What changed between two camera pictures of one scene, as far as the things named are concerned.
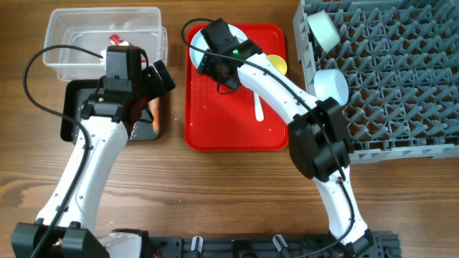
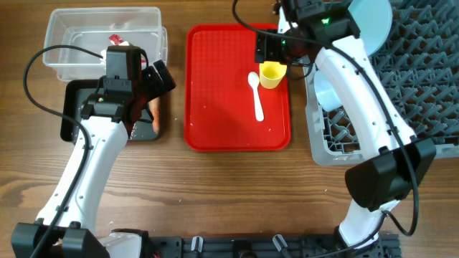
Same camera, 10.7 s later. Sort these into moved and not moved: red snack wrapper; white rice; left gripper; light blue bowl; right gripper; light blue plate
Moved: right gripper; light blue plate
Not moved: white rice; red snack wrapper; left gripper; light blue bowl
